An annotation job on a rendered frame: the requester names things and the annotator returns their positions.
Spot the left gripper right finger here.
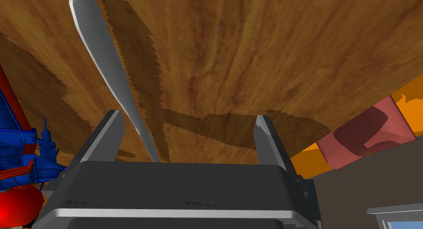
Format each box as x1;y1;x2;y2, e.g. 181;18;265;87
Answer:
253;115;297;175

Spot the red ball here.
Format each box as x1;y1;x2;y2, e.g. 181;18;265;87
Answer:
0;185;45;229

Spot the pink flat block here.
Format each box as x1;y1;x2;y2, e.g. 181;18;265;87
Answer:
316;94;418;170

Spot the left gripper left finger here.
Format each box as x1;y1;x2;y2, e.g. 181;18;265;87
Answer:
67;109;127;166

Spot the grey metal knife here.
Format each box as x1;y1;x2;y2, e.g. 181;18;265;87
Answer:
69;0;161;163

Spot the brown wooden table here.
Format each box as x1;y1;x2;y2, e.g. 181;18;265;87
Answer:
0;0;423;166

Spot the grey framed window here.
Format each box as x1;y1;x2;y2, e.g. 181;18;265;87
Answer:
366;202;423;229

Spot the blue and red toy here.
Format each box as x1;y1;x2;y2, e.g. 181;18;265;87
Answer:
0;64;69;193

